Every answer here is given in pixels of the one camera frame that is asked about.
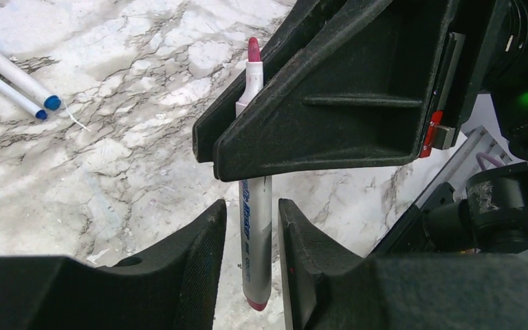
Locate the white blue marker pen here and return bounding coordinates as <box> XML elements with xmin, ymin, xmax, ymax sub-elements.
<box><xmin>0</xmin><ymin>53</ymin><xmax>62</xmax><ymax>111</ymax></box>

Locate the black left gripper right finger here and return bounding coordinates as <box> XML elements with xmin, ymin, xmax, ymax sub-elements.
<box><xmin>278</xmin><ymin>199</ymin><xmax>528</xmax><ymax>329</ymax></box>

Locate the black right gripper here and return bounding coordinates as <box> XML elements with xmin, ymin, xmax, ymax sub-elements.
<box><xmin>421</xmin><ymin>1</ymin><xmax>528</xmax><ymax>161</ymax></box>

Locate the white red-tipped marker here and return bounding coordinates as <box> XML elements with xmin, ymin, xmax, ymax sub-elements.
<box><xmin>235</xmin><ymin>37</ymin><xmax>272</xmax><ymax>311</ymax></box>

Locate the thin white pen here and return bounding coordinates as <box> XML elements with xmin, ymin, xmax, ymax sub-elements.
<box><xmin>0</xmin><ymin>79</ymin><xmax>48</xmax><ymax>120</ymax></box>

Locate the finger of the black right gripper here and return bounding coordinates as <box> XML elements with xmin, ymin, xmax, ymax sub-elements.
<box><xmin>214</xmin><ymin>1</ymin><xmax>459</xmax><ymax>182</ymax></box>
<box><xmin>192</xmin><ymin>0</ymin><xmax>338</xmax><ymax>164</ymax></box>

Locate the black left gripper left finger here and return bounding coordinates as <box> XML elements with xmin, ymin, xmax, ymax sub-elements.
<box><xmin>0</xmin><ymin>199</ymin><xmax>227</xmax><ymax>329</ymax></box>

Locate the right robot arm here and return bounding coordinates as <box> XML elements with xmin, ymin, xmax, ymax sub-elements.
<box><xmin>192</xmin><ymin>1</ymin><xmax>528</xmax><ymax>253</ymax></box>

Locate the black mounting rail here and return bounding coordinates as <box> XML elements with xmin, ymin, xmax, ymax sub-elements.
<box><xmin>370</xmin><ymin>182</ymin><xmax>455</xmax><ymax>254</ymax></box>

